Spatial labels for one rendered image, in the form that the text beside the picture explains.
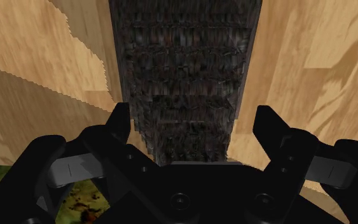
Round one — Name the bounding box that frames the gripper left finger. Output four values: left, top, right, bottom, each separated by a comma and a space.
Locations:
0, 102, 162, 224

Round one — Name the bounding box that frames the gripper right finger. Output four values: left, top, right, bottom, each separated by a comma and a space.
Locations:
252, 104, 358, 224

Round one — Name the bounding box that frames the dark patterned robot stand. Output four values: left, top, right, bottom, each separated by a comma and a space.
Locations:
108, 0, 263, 167

